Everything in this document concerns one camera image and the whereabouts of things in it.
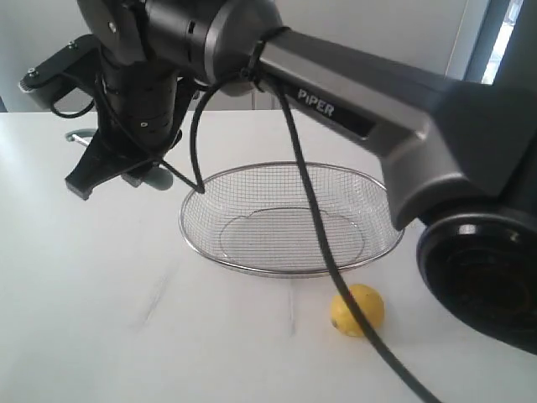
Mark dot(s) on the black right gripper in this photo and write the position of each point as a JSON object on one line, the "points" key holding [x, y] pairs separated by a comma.
{"points": [[139, 117]]}

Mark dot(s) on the teal handled peeler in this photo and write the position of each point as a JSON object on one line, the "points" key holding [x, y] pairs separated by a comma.
{"points": [[155, 176]]}

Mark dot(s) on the yellow lemon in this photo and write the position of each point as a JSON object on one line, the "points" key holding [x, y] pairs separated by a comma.
{"points": [[370, 303]]}

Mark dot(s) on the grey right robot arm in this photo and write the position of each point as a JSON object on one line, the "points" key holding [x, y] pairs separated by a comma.
{"points": [[459, 156]]}

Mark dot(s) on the steel wire mesh basket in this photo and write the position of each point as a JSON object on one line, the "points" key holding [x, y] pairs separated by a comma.
{"points": [[256, 219]]}

